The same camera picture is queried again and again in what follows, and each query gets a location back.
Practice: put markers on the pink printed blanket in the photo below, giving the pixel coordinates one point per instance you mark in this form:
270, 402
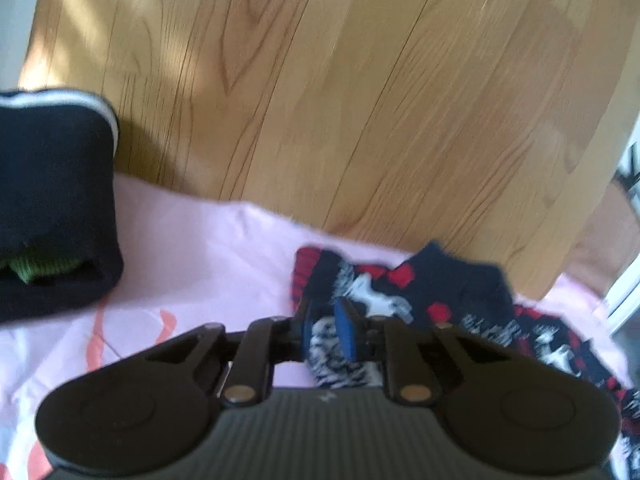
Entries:
200, 260

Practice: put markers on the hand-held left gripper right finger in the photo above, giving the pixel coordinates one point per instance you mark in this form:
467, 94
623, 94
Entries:
346, 331

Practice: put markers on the navy red patterned sock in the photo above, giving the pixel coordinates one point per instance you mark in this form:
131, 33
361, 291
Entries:
560, 355
440, 280

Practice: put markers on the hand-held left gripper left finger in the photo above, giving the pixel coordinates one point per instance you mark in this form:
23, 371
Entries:
303, 332

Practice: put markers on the folded dark navy garment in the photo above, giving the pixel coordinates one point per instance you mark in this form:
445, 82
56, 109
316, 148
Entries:
55, 185

